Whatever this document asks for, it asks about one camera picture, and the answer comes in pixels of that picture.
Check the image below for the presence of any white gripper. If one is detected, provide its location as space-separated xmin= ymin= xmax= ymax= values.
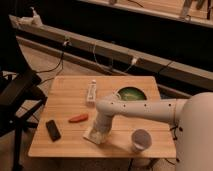
xmin=92 ymin=113 xmax=112 ymax=134

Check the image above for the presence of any white spray bottle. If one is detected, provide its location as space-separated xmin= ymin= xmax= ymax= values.
xmin=31 ymin=7 xmax=43 ymax=27

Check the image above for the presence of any white toothpaste tube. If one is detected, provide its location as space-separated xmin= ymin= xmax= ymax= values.
xmin=86 ymin=80 xmax=97 ymax=104

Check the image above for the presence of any orange carrot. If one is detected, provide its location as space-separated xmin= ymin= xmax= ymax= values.
xmin=68 ymin=114 xmax=89 ymax=123

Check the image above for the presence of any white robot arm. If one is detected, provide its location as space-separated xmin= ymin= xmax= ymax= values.
xmin=91 ymin=92 xmax=213 ymax=171

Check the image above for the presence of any black chair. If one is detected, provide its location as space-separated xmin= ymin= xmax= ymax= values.
xmin=0 ymin=70 xmax=47 ymax=171

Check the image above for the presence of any black phone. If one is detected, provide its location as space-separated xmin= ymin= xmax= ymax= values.
xmin=46 ymin=120 xmax=61 ymax=141

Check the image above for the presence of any green ceramic bowl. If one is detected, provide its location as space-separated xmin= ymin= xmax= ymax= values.
xmin=117 ymin=87 xmax=147 ymax=101

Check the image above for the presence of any wooden table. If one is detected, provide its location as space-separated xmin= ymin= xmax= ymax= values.
xmin=28 ymin=76 xmax=176 ymax=158

